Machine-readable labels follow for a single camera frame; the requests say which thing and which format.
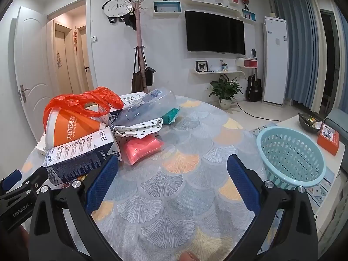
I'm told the black guitar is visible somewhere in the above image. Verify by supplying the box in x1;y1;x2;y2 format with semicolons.
246;48;263;103

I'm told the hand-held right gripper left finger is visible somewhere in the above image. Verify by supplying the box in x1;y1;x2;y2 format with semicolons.
28;156;120;261

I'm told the orange plastic bag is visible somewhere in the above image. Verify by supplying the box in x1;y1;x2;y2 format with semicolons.
43;86;125;139

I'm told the pink coat rack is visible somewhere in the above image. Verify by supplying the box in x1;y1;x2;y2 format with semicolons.
124;0;153;94

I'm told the curved white wall shelf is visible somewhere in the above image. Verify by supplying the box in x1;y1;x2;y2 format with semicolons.
179;0;258;24

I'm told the wall television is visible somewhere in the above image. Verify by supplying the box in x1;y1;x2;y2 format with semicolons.
185;10;245;55

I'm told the dark bowl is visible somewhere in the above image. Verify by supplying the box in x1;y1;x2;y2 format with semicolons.
298;112;323;134

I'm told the framed butterfly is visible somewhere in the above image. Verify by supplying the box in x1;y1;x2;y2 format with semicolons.
195;60;209;73

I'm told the black floor cable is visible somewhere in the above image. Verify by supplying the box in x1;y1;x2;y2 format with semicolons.
233;100;281;122

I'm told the blue wall cube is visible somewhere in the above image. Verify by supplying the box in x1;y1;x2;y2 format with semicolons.
242;8;256;22

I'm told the person's left forearm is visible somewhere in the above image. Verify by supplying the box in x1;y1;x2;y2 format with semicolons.
15;224;31;261

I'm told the blue curtain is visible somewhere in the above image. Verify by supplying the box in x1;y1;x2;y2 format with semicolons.
268;0;320;109

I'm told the brown tote bag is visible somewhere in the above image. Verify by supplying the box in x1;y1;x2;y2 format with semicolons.
132;47;149;94

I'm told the blue white box shelf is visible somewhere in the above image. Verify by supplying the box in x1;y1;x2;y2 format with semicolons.
153;1;181;16

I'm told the white polka-dot bag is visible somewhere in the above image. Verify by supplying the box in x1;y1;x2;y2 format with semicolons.
111;118;164;145

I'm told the teal tissue packet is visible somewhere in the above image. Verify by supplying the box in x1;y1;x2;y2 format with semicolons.
161;107;181;124

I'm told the pink tissue packet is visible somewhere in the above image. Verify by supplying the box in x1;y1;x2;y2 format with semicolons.
120;135;165;166

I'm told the white door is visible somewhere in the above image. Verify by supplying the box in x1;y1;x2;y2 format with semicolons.
12;5;55;159

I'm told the low white wall shelf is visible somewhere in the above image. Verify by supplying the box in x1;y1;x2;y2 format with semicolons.
190;69;244;76

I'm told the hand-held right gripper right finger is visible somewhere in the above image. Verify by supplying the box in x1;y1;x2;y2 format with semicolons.
227;154;318;261

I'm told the cream curtain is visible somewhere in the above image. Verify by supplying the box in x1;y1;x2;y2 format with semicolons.
310;0;334;115

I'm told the orange white packet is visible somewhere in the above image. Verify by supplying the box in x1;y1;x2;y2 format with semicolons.
45;108;110;151

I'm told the panda wall clock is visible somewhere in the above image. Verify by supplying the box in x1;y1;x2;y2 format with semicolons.
102;0;131;24

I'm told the black hat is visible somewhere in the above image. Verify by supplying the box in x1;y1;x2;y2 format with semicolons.
124;8;137;30

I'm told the white coffee table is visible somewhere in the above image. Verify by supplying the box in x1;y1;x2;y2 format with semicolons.
249;115;346;251

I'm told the potted green plant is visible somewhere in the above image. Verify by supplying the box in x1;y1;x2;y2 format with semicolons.
209;73;244;110

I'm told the orange box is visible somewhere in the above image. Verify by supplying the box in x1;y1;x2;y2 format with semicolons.
316;122;340;157

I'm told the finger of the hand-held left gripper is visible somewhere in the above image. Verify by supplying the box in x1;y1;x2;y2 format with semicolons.
0;169;23;196
16;166;51;196

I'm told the beige interior door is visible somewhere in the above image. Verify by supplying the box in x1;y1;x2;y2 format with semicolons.
77;25;94;93
54;23;73;96

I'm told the red white wall box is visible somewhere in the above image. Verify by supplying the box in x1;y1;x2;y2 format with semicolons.
236;57;258;69

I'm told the light blue plastic basket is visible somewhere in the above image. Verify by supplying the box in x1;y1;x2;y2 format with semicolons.
256;127;327;191

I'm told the clear plastic bottle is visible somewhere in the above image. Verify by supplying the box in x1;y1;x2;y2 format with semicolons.
110;87;180;127

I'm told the small black bag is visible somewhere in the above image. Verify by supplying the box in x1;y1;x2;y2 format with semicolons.
145;66;157;86

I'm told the white standing air conditioner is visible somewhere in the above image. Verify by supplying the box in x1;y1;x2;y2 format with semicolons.
262;16;289;107

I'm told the blue grey sofa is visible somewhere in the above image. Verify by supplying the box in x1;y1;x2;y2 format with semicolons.
325;108;348;153

